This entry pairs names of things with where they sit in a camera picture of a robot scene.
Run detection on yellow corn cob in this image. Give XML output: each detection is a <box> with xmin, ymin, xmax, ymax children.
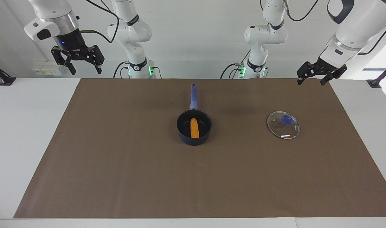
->
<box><xmin>190</xmin><ymin>118</ymin><xmax>201</xmax><ymax>139</ymax></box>

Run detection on blue pot with handle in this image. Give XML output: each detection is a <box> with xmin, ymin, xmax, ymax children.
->
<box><xmin>176</xmin><ymin>83</ymin><xmax>212</xmax><ymax>146</ymax></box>

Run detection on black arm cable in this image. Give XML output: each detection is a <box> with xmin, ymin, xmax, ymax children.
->
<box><xmin>260</xmin><ymin>0</ymin><xmax>386</xmax><ymax>56</ymax></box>
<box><xmin>76</xmin><ymin>0</ymin><xmax>120</xmax><ymax>44</ymax></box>

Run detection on black arm base cables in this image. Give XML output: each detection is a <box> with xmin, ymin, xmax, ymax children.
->
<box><xmin>220</xmin><ymin>48</ymin><xmax>269</xmax><ymax>79</ymax></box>
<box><xmin>113</xmin><ymin>61</ymin><xmax>162</xmax><ymax>79</ymax></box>

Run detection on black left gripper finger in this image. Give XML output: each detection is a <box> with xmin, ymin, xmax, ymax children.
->
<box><xmin>296</xmin><ymin>61</ymin><xmax>318</xmax><ymax>86</ymax></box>
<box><xmin>320</xmin><ymin>65</ymin><xmax>348</xmax><ymax>86</ymax></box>

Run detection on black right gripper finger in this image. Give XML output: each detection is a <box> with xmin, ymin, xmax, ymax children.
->
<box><xmin>81</xmin><ymin>45</ymin><xmax>106</xmax><ymax>75</ymax></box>
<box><xmin>51</xmin><ymin>46</ymin><xmax>77</xmax><ymax>76</ymax></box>

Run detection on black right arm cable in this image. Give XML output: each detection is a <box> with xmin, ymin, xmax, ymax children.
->
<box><xmin>76</xmin><ymin>0</ymin><xmax>120</xmax><ymax>44</ymax></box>

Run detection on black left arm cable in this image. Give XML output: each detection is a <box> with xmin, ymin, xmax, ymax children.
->
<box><xmin>260</xmin><ymin>0</ymin><xmax>386</xmax><ymax>56</ymax></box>

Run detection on black right arm base cables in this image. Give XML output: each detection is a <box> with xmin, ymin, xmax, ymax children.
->
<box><xmin>113</xmin><ymin>61</ymin><xmax>162</xmax><ymax>79</ymax></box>

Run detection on black left arm base cables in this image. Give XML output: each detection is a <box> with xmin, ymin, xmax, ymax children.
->
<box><xmin>220</xmin><ymin>48</ymin><xmax>269</xmax><ymax>79</ymax></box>

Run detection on white wall socket box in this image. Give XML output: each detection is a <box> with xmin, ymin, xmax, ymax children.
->
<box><xmin>32</xmin><ymin>61</ymin><xmax>66</xmax><ymax>76</ymax></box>

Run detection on brown table mat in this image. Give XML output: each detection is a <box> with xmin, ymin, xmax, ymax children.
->
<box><xmin>13</xmin><ymin>78</ymin><xmax>386</xmax><ymax>219</ymax></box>

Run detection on glass lid with blue knob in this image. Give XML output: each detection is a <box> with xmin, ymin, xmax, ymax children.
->
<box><xmin>267</xmin><ymin>111</ymin><xmax>300</xmax><ymax>140</ymax></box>

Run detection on black clamp stand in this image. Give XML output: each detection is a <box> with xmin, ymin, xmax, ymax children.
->
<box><xmin>0</xmin><ymin>60</ymin><xmax>16</xmax><ymax>86</ymax></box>
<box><xmin>367</xmin><ymin>62</ymin><xmax>386</xmax><ymax>88</ymax></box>

